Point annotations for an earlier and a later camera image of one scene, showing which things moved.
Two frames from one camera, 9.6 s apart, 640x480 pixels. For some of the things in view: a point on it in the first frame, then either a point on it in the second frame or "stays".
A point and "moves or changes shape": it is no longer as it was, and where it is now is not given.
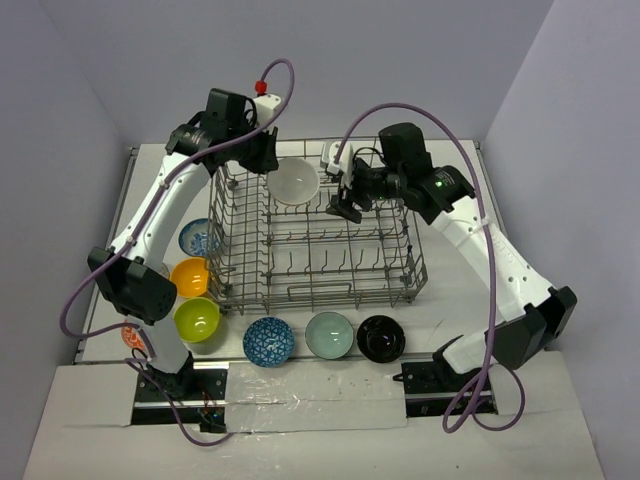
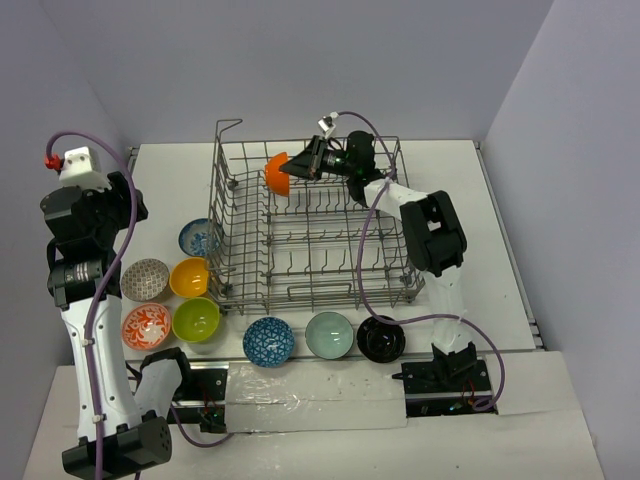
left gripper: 267,151 → 129,198
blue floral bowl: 199,237 stays
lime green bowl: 196,319 stays
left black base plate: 188,385 stays
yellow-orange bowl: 190,276 stays
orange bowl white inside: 295,182 moves or changes shape
